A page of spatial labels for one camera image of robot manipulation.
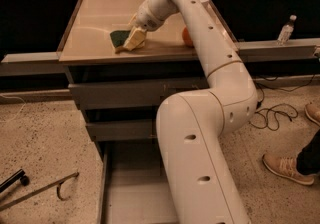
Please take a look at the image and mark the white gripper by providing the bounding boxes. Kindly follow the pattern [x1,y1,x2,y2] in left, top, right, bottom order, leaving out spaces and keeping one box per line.
[123,0,164,51]

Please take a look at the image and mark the green yellow sponge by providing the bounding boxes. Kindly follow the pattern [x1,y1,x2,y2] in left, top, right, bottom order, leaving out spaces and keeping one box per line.
[110,30,131,53]

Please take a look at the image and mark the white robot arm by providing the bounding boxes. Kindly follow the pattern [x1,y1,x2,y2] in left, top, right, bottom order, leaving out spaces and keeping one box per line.
[124,0,257,224]

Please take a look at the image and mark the grey drawer cabinet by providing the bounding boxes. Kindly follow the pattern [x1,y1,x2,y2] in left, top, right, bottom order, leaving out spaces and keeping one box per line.
[55,0,240,224]

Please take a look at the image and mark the top grey drawer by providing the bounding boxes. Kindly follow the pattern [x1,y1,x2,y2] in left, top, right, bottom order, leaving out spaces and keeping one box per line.
[69,77,208,110]

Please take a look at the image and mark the middle grey drawer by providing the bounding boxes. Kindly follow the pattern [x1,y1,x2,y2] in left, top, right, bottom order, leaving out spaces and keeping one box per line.
[86,119,157,141]

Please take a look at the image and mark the bottom grey open drawer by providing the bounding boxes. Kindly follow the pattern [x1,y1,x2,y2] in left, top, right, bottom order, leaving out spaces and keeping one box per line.
[96,141,179,224]

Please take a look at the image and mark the orange fruit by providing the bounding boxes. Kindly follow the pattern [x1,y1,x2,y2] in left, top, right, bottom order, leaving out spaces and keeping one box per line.
[182,28,193,47]

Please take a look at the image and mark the left grey side ledge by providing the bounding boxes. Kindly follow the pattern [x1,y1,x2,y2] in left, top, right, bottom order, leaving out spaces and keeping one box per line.
[0,52,64,77]

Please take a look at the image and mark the grey side ledge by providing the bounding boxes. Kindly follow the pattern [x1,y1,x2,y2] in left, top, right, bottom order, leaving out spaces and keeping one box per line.
[235,38,320,62]
[0,52,64,77]

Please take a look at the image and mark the clear plastic water bottle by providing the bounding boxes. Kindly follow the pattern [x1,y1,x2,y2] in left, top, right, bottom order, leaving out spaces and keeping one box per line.
[277,15,297,45]

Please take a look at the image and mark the right grey side ledge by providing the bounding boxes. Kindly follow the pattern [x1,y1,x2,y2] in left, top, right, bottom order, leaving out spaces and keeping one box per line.
[235,38,320,62]

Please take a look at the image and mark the metal bar with hook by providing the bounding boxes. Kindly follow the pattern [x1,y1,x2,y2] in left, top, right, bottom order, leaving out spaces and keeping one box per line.
[0,172,79,212]

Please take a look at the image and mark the black caster wheel leg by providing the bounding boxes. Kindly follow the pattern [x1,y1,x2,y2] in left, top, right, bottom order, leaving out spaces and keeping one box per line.
[0,169,29,193]

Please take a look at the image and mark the tan shoe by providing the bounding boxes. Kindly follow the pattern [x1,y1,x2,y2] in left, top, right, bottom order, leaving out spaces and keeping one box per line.
[262,153,314,186]
[305,104,320,126]

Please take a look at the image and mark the black trouser leg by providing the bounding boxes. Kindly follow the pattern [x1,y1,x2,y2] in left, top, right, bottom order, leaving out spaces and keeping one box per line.
[297,130,320,175]

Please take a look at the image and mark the black power adapter cable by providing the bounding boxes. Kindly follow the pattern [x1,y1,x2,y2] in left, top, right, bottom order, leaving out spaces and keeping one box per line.
[248,73,316,132]

